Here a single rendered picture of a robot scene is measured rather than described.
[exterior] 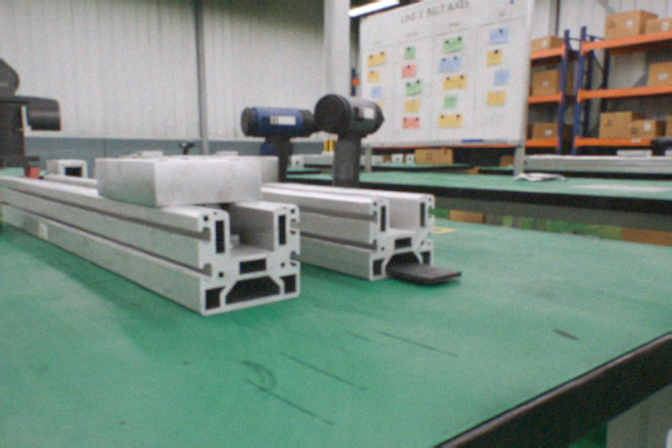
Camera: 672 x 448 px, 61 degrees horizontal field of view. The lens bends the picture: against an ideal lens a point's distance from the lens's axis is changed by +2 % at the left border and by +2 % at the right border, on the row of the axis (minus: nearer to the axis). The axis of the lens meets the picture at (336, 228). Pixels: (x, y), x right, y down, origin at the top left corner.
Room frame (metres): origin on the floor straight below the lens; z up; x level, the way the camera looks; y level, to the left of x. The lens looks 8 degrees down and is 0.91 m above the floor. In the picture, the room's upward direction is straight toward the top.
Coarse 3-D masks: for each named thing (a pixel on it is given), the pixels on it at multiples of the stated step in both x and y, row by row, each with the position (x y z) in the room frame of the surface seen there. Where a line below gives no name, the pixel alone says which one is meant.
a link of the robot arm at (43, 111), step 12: (0, 72) 1.17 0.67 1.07; (0, 84) 1.17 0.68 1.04; (12, 84) 1.18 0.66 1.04; (0, 96) 1.17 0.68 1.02; (12, 96) 1.18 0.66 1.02; (24, 96) 1.20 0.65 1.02; (36, 108) 1.22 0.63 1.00; (48, 108) 1.23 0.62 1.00; (36, 120) 1.21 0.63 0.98; (48, 120) 1.22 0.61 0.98; (60, 120) 1.23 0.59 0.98
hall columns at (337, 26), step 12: (336, 0) 9.19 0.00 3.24; (348, 0) 9.34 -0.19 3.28; (336, 12) 9.19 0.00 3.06; (348, 12) 9.35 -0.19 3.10; (336, 24) 9.19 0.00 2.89; (348, 24) 9.35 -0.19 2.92; (336, 36) 9.19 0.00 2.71; (348, 36) 9.35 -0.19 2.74; (336, 48) 9.19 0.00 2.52; (348, 48) 9.35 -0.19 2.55; (336, 60) 9.19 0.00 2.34; (348, 60) 9.35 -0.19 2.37; (336, 72) 9.19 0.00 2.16; (348, 72) 9.35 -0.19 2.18; (336, 84) 9.19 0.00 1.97; (348, 84) 9.34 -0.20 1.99; (324, 144) 9.38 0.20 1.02
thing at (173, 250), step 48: (48, 192) 0.79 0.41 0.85; (96, 192) 0.66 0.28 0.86; (48, 240) 0.81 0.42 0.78; (96, 240) 0.64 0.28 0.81; (144, 240) 0.53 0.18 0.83; (192, 240) 0.45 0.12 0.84; (240, 240) 0.53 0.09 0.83; (288, 240) 0.50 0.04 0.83; (192, 288) 0.45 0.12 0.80; (240, 288) 0.51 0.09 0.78; (288, 288) 0.51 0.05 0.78
